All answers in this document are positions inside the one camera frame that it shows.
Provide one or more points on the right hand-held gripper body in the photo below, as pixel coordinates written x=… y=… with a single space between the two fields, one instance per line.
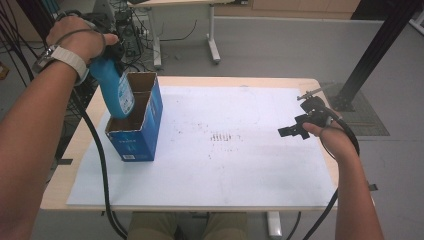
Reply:
x=316 y=110

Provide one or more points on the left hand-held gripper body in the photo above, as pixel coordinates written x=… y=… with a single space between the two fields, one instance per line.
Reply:
x=115 y=48

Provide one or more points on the blue detergent bottle white cap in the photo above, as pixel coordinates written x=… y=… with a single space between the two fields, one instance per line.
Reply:
x=113 y=90

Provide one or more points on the blue cardboard box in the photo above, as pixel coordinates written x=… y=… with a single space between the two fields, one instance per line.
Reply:
x=140 y=140

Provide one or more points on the person's right hand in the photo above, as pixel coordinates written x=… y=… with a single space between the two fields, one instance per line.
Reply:
x=333 y=140

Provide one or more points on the person's left hand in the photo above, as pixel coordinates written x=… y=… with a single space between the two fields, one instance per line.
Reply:
x=80 y=41

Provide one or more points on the black equipment on stand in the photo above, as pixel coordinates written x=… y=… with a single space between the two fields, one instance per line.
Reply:
x=128 y=30

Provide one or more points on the wristwatch with beige band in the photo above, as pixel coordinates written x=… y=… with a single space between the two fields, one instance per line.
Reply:
x=68 y=59

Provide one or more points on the grey floor mat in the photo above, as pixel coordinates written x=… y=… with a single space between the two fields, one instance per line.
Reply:
x=370 y=116

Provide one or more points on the white paper sheet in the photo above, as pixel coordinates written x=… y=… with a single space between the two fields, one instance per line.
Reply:
x=233 y=166

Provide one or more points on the white table leg foot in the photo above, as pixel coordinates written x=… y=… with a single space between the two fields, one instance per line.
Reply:
x=274 y=225

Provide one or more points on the white desk with legs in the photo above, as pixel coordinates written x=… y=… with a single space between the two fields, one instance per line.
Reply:
x=213 y=43

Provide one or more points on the person's right leg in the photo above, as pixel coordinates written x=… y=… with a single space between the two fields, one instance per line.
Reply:
x=226 y=226

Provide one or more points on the person's leg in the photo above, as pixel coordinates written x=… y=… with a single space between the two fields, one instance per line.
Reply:
x=151 y=226
x=226 y=226

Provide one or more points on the black tape strip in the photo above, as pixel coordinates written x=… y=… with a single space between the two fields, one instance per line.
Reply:
x=65 y=162

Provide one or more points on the light wooden table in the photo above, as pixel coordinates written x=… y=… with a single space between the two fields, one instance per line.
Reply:
x=63 y=186

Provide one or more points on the person's left leg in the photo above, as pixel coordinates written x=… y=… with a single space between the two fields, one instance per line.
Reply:
x=151 y=226

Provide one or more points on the black metal frame post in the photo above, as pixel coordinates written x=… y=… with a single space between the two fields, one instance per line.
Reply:
x=376 y=46
x=35 y=13

